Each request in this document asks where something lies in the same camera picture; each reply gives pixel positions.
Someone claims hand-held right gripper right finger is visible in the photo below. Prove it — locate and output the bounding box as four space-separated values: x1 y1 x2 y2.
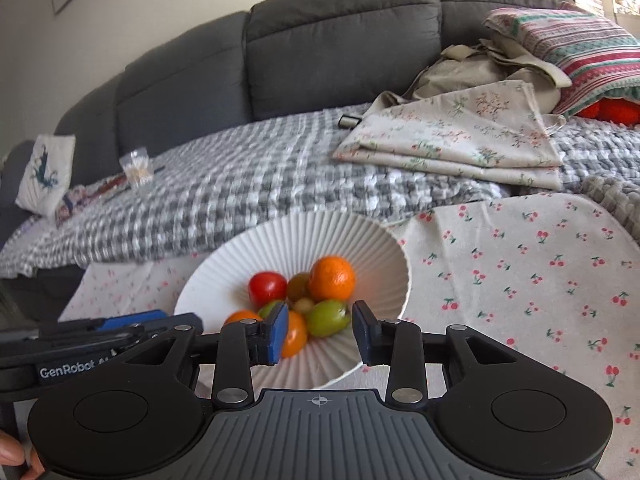
352 301 523 406

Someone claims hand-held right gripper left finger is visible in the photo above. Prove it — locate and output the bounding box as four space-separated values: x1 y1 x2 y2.
117 302 291 408

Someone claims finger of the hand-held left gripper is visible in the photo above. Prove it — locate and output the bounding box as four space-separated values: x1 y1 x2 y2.
30 310 203 343

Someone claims green reddish round fruit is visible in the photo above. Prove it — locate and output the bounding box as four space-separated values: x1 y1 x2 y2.
257 300 286 323

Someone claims large green round fruit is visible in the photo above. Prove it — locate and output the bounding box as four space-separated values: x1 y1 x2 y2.
305 300 351 338

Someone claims red tomato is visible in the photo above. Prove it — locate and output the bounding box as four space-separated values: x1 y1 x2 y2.
248 271 288 312

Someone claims brown kiwi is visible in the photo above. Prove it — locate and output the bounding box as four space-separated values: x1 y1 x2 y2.
286 272 312 302

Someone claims large orange mandarin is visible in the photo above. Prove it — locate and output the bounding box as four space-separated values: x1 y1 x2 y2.
307 256 357 303

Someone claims white ribbed bowl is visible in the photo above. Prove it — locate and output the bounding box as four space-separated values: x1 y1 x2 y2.
173 210 412 391

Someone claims person's left hand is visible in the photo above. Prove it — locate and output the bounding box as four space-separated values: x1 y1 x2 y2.
0 432 47 478

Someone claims patterned fabric pouch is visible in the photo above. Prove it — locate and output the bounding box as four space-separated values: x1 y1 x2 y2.
54 185 91 228

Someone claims dark red case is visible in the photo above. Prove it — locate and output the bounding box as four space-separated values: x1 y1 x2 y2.
87 172 126 198

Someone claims clear cotton swab box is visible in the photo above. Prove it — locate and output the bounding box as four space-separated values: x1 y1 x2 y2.
119 146 151 190

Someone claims grey checkered blanket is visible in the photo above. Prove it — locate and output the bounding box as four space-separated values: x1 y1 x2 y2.
0 107 640 281

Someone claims cherry print tablecloth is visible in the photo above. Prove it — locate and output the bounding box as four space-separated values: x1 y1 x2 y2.
57 192 640 480

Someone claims white deer print pillow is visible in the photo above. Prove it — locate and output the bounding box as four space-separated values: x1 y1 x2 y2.
15 134 77 218

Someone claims folded floral cloth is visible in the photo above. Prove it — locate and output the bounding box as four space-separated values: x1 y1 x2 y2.
332 80 568 191

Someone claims beige canvas bag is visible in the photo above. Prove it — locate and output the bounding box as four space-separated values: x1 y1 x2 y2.
410 35 573 111

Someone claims dark grey sofa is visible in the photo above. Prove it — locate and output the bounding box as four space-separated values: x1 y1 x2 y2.
0 0 576 321

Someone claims red plush item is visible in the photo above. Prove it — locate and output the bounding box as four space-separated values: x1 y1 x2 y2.
580 97 640 126

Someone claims striped patterned pillow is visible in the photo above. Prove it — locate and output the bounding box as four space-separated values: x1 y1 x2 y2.
482 2 640 118

